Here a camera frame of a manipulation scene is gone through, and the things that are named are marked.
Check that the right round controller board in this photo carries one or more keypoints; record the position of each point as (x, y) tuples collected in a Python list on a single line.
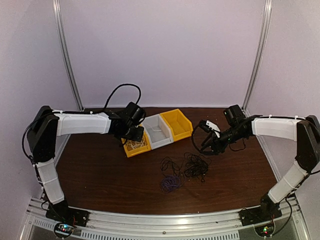
[(264, 230)]

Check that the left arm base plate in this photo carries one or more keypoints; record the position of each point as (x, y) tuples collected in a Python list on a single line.
[(70, 216)]

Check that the aluminium frame post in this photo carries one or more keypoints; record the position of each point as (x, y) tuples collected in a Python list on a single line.
[(264, 32), (65, 53)]

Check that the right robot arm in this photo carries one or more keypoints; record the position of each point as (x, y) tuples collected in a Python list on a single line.
[(305, 131)]

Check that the left aluminium frame post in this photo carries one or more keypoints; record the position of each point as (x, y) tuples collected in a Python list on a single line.
[(65, 53)]

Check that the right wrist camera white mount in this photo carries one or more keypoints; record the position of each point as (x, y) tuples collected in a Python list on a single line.
[(209, 127)]

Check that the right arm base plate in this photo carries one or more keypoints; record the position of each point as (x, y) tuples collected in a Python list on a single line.
[(255, 215)]

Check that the right yellow plastic bin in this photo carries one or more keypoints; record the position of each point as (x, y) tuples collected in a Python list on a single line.
[(180, 126)]

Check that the right aluminium frame post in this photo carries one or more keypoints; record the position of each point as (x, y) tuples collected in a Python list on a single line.
[(264, 32)]

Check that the front aluminium rail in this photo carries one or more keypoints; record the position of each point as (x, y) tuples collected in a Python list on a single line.
[(101, 225)]

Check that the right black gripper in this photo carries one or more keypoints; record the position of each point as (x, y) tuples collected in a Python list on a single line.
[(215, 142)]

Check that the round controller board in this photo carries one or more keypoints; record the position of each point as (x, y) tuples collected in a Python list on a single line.
[(63, 230), (264, 230)]

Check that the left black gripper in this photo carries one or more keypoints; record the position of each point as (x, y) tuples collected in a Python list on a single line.
[(139, 136)]

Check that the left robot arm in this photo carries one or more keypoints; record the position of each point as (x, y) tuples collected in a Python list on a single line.
[(42, 133)]

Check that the left yellow plastic bin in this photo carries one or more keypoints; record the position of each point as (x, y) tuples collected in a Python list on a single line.
[(133, 148)]

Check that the yellow plastic bin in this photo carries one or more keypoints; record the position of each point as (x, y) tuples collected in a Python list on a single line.
[(133, 148), (180, 126)]

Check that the white plastic bin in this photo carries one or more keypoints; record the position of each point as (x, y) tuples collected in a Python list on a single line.
[(158, 132)]

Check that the left round controller board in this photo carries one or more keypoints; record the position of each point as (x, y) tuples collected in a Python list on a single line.
[(63, 230)]

